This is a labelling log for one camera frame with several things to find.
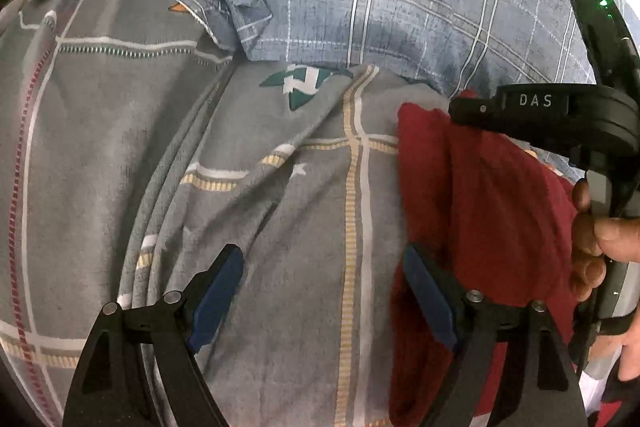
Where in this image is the person's right hand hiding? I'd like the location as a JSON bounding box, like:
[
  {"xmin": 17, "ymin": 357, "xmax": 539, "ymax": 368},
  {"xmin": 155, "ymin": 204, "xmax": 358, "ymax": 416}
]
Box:
[{"xmin": 570, "ymin": 178, "xmax": 640, "ymax": 304}]

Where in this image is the dark red small garment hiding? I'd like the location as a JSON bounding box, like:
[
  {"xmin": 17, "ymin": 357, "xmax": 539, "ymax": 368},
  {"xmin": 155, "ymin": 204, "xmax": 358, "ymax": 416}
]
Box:
[{"xmin": 388, "ymin": 89, "xmax": 582, "ymax": 427}]

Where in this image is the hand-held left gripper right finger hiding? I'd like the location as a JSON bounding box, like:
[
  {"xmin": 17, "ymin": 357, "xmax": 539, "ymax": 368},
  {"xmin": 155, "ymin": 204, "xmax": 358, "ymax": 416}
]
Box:
[{"xmin": 402, "ymin": 243, "xmax": 589, "ymax": 427}]

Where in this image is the grey patterned bed sheet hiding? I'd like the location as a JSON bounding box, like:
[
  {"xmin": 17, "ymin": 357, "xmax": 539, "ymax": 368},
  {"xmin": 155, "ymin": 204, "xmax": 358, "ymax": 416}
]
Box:
[{"xmin": 0, "ymin": 0, "xmax": 453, "ymax": 427}]

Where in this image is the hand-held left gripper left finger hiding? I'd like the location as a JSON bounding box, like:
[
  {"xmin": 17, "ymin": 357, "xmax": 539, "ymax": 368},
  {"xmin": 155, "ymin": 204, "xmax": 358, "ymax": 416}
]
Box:
[{"xmin": 62, "ymin": 243, "xmax": 246, "ymax": 427}]

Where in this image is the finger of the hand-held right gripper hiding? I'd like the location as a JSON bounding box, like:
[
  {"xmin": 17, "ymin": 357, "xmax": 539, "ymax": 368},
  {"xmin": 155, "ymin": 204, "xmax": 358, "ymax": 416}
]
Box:
[{"xmin": 448, "ymin": 84, "xmax": 574, "ymax": 132}]

